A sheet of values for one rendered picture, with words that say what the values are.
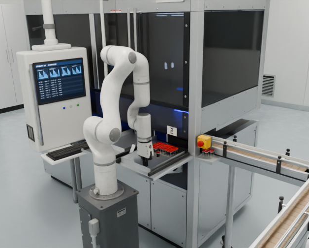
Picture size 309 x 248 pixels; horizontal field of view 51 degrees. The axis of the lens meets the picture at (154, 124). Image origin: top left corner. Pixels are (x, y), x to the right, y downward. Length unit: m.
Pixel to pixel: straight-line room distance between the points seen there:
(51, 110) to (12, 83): 4.40
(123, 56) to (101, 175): 0.63
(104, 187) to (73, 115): 1.02
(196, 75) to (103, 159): 0.78
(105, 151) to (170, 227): 1.13
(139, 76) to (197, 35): 0.45
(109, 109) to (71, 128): 1.08
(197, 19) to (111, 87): 0.69
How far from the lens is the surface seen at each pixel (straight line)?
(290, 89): 6.74
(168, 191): 2.48
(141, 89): 1.79
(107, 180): 1.76
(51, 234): 3.08
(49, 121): 2.58
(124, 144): 2.39
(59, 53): 2.54
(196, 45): 2.01
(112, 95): 1.64
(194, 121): 2.11
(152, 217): 2.74
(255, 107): 2.89
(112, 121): 1.62
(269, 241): 1.44
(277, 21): 6.72
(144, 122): 1.85
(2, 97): 6.89
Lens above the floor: 1.80
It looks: 19 degrees down
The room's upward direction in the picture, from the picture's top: 1 degrees counter-clockwise
